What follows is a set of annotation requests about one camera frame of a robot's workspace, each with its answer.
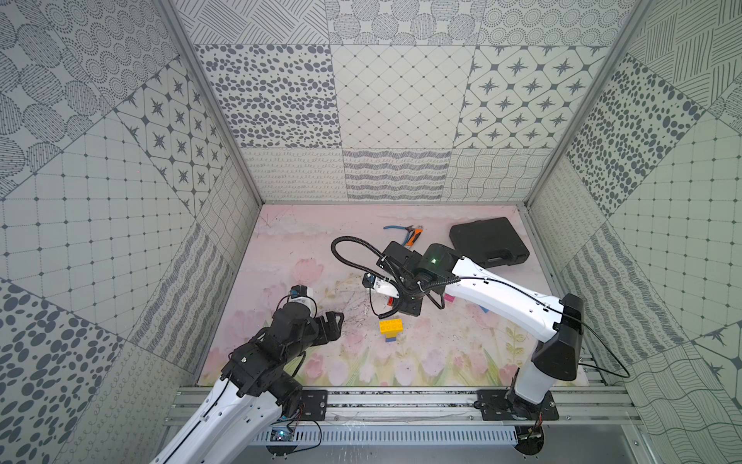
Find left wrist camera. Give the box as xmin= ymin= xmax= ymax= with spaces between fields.
xmin=289 ymin=284 xmax=317 ymax=310

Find blue handled pliers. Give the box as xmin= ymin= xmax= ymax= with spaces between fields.
xmin=383 ymin=225 xmax=415 ymax=233

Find left controller board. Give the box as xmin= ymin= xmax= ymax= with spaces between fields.
xmin=266 ymin=427 xmax=298 ymax=456

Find pink floral table mat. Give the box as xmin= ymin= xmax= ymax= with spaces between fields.
xmin=198 ymin=205 xmax=536 ymax=387

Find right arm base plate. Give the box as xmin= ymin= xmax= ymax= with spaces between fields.
xmin=473 ymin=389 xmax=560 ymax=421

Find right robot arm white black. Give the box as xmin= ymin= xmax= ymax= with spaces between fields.
xmin=362 ymin=242 xmax=587 ymax=410

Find black plastic tool case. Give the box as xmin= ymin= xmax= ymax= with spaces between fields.
xmin=449 ymin=217 xmax=529 ymax=269

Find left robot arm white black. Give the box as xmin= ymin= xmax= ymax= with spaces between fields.
xmin=153 ymin=298 xmax=344 ymax=464

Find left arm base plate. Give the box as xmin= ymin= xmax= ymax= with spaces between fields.
xmin=283 ymin=389 xmax=328 ymax=421

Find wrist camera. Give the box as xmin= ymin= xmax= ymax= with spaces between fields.
xmin=289 ymin=284 xmax=317 ymax=310
xmin=361 ymin=273 xmax=399 ymax=299

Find orange adjustable wrench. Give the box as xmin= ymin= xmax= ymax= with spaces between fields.
xmin=404 ymin=225 xmax=423 ymax=249

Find aluminium rail frame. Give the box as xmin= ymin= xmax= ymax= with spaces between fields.
xmin=164 ymin=386 xmax=645 ymax=430

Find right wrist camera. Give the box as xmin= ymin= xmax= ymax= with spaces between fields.
xmin=361 ymin=273 xmax=399 ymax=299

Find yellow long lego brick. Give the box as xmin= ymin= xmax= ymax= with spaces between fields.
xmin=379 ymin=318 xmax=404 ymax=338

